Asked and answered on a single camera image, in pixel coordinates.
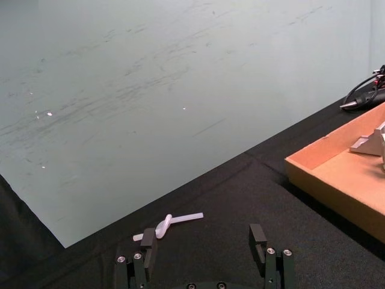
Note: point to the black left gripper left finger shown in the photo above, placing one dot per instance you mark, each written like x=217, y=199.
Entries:
x=148, y=252

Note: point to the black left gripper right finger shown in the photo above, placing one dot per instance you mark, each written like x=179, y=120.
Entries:
x=264, y=256

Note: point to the small white three-armed plastic piece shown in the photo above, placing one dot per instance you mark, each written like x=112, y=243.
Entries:
x=168, y=224

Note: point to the black table cloth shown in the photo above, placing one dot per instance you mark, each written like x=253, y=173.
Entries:
x=228, y=228

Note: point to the shallow brown cardboard tray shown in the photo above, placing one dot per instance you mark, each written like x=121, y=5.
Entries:
x=340, y=168

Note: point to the white stepped plastic block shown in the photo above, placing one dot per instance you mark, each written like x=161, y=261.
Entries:
x=368, y=143

